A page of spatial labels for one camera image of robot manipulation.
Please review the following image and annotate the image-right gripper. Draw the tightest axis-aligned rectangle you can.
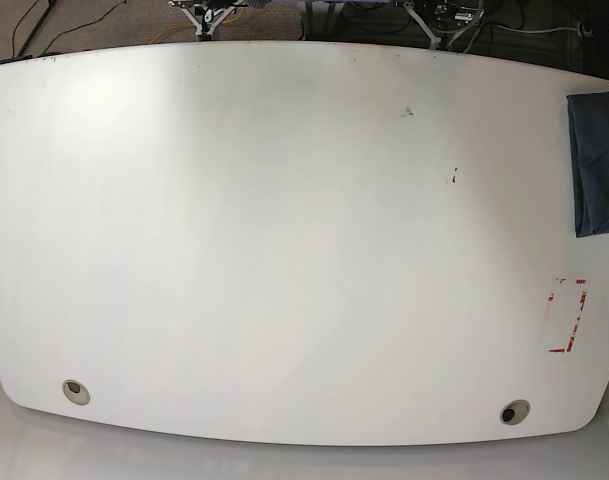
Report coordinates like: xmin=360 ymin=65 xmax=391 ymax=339
xmin=393 ymin=0 xmax=485 ymax=49

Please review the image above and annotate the white cable on floor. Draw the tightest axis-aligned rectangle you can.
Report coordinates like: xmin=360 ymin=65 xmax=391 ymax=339
xmin=462 ymin=22 xmax=580 ymax=54

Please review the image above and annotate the black tripod stand leg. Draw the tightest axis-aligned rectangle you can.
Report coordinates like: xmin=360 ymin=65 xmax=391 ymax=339
xmin=11 ymin=0 xmax=59 ymax=59

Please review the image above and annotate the black cable on floor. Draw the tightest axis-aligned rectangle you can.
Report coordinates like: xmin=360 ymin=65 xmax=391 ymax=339
xmin=11 ymin=0 xmax=128 ymax=56

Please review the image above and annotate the red tape rectangle marking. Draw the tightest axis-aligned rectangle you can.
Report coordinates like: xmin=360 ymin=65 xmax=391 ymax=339
xmin=543 ymin=278 xmax=588 ymax=353

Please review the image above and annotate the left table cable grommet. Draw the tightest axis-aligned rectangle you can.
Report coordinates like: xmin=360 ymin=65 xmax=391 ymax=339
xmin=62 ymin=380 xmax=90 ymax=406

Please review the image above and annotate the right table cable grommet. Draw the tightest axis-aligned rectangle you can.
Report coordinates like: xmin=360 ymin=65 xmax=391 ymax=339
xmin=500 ymin=399 xmax=530 ymax=426

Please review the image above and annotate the dark blue t-shirt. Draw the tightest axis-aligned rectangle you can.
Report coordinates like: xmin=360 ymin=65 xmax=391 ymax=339
xmin=567 ymin=92 xmax=609 ymax=238

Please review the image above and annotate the yellow cable on floor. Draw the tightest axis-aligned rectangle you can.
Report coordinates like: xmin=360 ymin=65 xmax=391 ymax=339
xmin=151 ymin=0 xmax=249 ymax=45

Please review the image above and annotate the table cable grommet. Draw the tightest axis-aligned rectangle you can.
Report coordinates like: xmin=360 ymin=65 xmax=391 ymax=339
xmin=62 ymin=380 xmax=90 ymax=406
xmin=500 ymin=399 xmax=530 ymax=426

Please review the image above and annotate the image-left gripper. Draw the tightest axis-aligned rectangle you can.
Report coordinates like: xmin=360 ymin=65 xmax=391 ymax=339
xmin=168 ymin=0 xmax=248 ymax=39

